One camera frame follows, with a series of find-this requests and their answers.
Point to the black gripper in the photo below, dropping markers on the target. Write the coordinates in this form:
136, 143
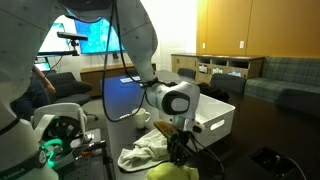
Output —
178, 136

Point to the yellow-green towel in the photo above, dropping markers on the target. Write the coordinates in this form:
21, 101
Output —
170, 172

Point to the white towel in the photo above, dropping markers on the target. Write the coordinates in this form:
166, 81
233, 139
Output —
146, 151

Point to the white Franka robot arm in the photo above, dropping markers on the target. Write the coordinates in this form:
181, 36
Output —
20, 50

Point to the white mug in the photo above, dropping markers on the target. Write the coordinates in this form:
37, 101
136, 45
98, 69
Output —
140, 116

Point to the white plastic basket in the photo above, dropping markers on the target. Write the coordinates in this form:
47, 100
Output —
216, 113

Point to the white keyboard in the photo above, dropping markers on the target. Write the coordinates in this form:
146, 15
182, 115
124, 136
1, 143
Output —
130, 79

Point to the wooden shelf cabinet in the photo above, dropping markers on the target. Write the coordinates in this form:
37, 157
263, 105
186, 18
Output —
186, 61

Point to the low wooden credenza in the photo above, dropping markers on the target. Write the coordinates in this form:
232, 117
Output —
96, 76

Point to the black swivel office chair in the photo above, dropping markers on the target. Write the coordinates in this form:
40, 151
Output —
70, 88

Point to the green plaid couch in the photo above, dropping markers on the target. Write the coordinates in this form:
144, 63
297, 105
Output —
290, 76

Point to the seated person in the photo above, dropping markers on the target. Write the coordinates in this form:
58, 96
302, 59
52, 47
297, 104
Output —
33, 96

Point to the small background screen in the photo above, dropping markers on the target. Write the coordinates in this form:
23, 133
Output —
42, 66

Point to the cyan monitor screen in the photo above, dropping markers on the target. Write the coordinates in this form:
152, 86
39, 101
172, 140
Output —
53, 40

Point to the white wall switch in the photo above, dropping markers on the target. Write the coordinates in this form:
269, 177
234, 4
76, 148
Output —
203, 45

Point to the white wall outlet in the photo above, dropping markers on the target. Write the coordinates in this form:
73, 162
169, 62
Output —
241, 44

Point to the large wall TV screen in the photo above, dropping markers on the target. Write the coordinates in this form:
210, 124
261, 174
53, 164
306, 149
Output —
96, 40

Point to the black camera stand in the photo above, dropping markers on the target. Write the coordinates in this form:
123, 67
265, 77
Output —
75, 48

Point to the black stereo camera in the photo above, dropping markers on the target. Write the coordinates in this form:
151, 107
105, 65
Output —
71, 36

